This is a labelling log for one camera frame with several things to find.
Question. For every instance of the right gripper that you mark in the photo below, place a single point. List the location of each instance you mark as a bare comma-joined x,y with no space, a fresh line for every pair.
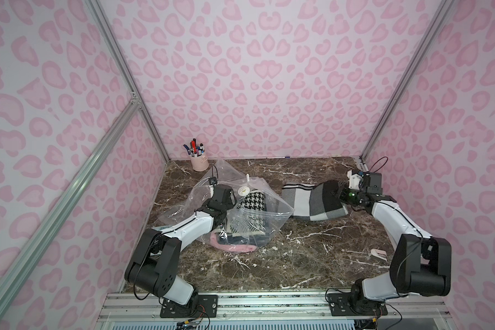
342,194

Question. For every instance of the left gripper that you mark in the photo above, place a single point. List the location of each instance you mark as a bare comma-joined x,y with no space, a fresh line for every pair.
239,192

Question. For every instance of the grey white checked blanket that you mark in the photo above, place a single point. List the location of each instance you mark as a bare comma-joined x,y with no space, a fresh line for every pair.
315,202

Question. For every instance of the black white houndstooth blanket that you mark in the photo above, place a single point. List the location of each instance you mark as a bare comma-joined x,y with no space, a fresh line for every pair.
253,205

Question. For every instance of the clear plastic vacuum bag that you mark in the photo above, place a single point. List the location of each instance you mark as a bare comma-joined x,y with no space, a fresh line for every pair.
277,214

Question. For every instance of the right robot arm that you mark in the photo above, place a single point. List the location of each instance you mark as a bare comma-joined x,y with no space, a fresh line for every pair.
421,264

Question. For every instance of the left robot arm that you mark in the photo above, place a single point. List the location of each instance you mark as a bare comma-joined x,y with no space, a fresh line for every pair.
154,264

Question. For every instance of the white bag valve cap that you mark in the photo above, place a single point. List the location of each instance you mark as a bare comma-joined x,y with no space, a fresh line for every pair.
244,191

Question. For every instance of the dark blanket in bag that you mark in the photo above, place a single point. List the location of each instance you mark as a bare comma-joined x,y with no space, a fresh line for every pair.
249,236

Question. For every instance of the pink folded blanket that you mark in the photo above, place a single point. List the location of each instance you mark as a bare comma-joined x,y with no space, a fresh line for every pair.
230,248

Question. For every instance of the pink pen cup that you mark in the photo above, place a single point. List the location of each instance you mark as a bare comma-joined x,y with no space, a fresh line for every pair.
199,163

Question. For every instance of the blue marker pen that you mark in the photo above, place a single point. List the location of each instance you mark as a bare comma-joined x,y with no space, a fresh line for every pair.
189,150

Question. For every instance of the light blue calculator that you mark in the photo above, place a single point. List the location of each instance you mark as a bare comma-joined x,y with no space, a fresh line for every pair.
161,228

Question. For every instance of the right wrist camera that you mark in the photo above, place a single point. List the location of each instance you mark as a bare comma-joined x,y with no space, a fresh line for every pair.
355,180

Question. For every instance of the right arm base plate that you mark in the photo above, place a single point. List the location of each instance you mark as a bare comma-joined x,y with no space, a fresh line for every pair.
344,304

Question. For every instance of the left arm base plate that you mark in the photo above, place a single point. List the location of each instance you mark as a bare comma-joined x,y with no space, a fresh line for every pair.
200,305

